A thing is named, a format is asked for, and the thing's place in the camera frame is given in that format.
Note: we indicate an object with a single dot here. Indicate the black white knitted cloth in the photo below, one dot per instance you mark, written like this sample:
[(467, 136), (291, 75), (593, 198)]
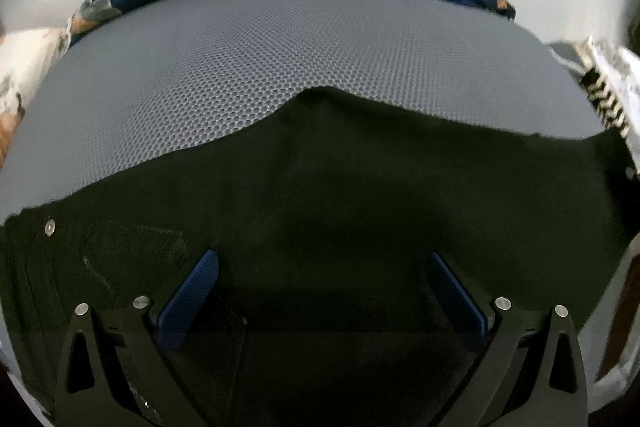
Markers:
[(603, 98)]

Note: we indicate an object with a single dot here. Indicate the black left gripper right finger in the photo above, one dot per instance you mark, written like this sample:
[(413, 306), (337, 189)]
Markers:
[(530, 370)]

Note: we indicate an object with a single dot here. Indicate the black denim pants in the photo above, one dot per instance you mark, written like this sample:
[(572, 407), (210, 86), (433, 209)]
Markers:
[(329, 308)]

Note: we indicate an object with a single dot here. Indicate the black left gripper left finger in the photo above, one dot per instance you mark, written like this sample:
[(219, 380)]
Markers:
[(111, 372)]

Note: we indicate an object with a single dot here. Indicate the grey honeycomb mesh mattress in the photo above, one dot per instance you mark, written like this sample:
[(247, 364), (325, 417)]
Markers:
[(183, 73)]

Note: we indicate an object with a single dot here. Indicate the white orange floral pillow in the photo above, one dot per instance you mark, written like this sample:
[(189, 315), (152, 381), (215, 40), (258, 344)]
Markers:
[(26, 58)]

